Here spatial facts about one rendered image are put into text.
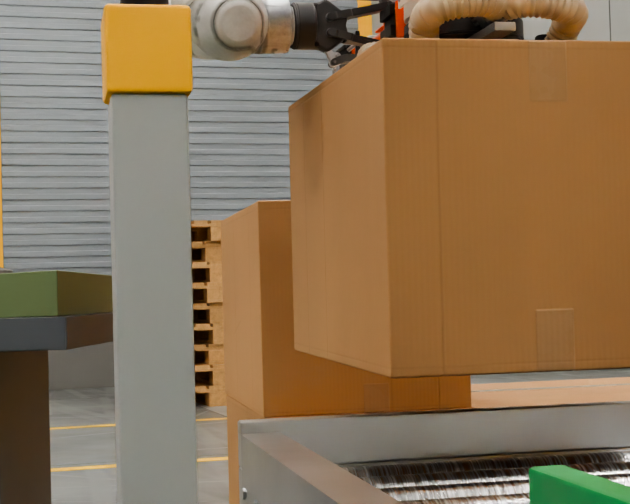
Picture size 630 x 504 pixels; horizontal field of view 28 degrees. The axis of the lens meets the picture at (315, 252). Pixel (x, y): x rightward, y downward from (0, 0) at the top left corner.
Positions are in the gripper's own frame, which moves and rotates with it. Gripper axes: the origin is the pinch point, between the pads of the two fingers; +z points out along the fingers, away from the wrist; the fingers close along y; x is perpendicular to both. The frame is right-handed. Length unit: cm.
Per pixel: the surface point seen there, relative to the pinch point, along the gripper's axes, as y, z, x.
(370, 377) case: 59, -1, -30
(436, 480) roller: 66, -15, 54
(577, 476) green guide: 56, -24, 117
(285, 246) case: 34.4, -16.6, -30.7
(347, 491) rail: 61, -34, 90
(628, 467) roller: 66, 10, 54
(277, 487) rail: 63, -36, 66
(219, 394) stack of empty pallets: 113, 53, -680
